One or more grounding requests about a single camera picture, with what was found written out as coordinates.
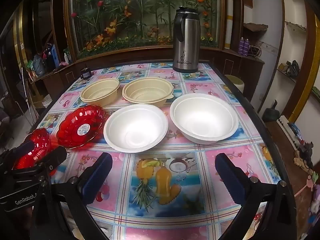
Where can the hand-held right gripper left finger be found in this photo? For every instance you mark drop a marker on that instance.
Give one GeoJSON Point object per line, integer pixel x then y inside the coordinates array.
{"type": "Point", "coordinates": [98, 175]}

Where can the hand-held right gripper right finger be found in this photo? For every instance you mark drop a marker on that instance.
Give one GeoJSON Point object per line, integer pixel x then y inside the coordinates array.
{"type": "Point", "coordinates": [231, 180]}

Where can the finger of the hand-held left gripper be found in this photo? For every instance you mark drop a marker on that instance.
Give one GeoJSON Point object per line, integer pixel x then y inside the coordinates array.
{"type": "Point", "coordinates": [53, 158]}
{"type": "Point", "coordinates": [23, 148]}

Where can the red plastic scalloped plate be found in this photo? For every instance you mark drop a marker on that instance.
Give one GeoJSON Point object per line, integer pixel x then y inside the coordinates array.
{"type": "Point", "coordinates": [37, 138]}

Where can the white foam bowl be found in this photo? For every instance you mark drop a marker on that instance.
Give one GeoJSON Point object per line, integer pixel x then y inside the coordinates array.
{"type": "Point", "coordinates": [135, 130]}
{"type": "Point", "coordinates": [202, 117]}

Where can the beige plastic bowl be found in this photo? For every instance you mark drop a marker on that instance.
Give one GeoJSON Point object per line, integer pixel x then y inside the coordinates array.
{"type": "Point", "coordinates": [98, 93]}
{"type": "Point", "coordinates": [147, 92]}

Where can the red scalloped plate with sticker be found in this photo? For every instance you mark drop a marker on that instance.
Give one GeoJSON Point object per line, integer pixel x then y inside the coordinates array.
{"type": "Point", "coordinates": [72, 127]}

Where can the fruit printed tablecloth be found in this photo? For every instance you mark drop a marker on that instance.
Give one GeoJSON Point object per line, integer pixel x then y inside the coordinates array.
{"type": "Point", "coordinates": [160, 162]}

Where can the dark green object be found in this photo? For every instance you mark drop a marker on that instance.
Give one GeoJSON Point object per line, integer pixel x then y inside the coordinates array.
{"type": "Point", "coordinates": [272, 113]}

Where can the grey water jug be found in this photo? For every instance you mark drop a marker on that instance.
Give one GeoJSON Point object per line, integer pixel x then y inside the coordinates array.
{"type": "Point", "coordinates": [38, 65]}

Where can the small black device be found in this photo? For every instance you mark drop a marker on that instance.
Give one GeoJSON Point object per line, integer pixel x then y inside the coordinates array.
{"type": "Point", "coordinates": [86, 73]}

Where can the white round bin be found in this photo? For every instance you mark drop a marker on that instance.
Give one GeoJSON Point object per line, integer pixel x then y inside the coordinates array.
{"type": "Point", "coordinates": [235, 82]}

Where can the blue bottle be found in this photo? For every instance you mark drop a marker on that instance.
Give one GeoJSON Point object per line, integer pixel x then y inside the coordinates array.
{"type": "Point", "coordinates": [54, 53]}

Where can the white spray bottle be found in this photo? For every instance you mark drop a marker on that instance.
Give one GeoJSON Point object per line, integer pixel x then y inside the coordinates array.
{"type": "Point", "coordinates": [66, 58]}

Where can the gold framed display cabinet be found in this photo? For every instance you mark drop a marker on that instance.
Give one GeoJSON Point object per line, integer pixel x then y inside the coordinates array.
{"type": "Point", "coordinates": [22, 35]}

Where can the dark wooden counter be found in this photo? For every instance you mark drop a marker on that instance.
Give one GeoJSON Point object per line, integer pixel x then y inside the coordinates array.
{"type": "Point", "coordinates": [155, 55]}

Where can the purple bottle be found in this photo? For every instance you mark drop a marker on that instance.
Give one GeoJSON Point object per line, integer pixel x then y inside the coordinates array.
{"type": "Point", "coordinates": [247, 47]}
{"type": "Point", "coordinates": [241, 46]}

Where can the stainless steel thermos jug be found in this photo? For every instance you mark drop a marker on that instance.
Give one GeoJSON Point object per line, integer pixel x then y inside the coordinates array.
{"type": "Point", "coordinates": [185, 42]}

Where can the yellow and white roll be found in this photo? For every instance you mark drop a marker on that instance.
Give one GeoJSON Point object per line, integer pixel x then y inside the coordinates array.
{"type": "Point", "coordinates": [228, 21]}

